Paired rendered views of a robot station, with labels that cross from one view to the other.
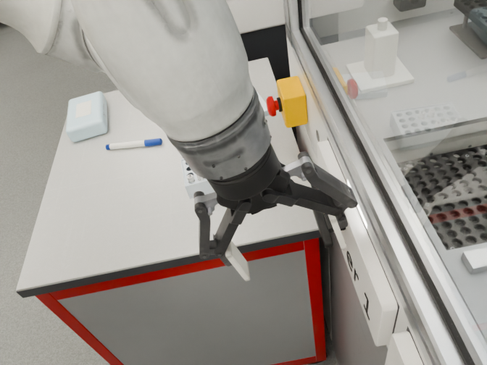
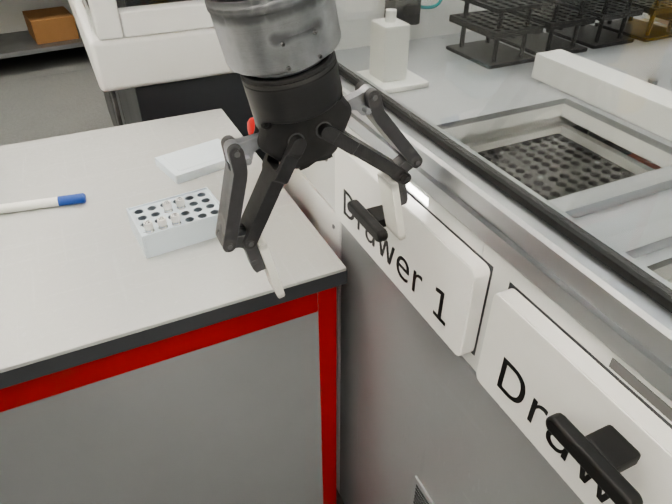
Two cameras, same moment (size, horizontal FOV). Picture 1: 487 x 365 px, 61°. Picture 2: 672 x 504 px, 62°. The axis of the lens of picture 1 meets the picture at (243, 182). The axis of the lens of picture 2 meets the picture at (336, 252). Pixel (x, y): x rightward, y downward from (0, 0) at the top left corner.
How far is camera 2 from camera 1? 0.23 m
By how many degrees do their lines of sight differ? 23
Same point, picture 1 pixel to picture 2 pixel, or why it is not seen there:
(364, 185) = (423, 145)
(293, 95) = not seen: hidden behind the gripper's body
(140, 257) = (79, 336)
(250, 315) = (238, 441)
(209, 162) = (278, 36)
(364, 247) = (431, 224)
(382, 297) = (470, 262)
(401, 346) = (511, 300)
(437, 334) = (561, 245)
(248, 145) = (325, 18)
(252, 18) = (197, 60)
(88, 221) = not seen: outside the picture
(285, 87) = not seen: hidden behind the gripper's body
